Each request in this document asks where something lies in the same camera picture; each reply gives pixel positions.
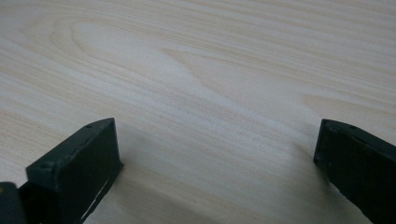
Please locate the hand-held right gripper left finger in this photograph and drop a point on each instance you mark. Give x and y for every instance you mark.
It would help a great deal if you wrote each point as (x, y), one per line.
(77, 168)

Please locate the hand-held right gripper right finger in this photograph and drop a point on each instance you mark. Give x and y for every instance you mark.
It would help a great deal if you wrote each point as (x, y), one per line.
(358, 161)

